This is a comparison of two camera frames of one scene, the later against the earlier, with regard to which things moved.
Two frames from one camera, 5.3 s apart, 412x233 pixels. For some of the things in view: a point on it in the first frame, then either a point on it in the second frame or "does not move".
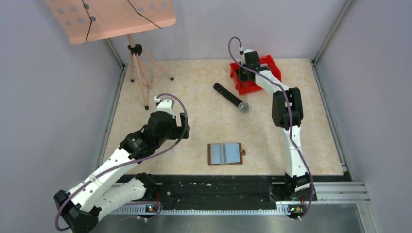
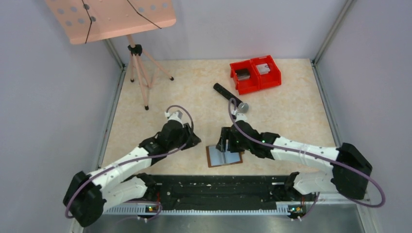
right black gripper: (241, 77) → (227, 133)
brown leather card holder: (225, 154) does not move
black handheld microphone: (243, 107) does not move
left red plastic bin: (243, 87) does not move
